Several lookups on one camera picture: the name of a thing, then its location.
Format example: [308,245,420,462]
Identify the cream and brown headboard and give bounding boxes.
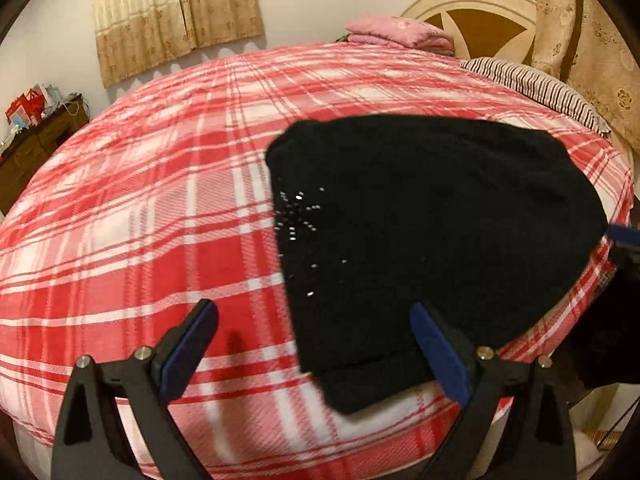
[400,0,540,61]

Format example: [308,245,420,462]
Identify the striped pillow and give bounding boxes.
[460,57,610,134]

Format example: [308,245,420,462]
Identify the red gift bags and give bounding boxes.
[5,87,52,127]

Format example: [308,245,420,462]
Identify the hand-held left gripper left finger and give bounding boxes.
[50,299,219,480]

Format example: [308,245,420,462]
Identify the beige patterned window curtain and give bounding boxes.
[91,0,266,89]

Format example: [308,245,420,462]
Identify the red plaid blanket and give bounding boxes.
[0,41,633,480]

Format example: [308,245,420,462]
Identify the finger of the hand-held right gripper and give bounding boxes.
[604,224,640,281]

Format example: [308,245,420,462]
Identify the dark wooden desk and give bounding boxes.
[0,102,91,217]

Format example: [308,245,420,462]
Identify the black pants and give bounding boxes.
[265,115,609,415]

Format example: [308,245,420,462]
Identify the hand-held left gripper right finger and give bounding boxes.
[410,302,578,480]

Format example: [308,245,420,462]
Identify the pink folded blanket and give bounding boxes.
[346,16,456,56]

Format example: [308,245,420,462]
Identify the beige floral drape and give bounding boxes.
[442,0,640,153]

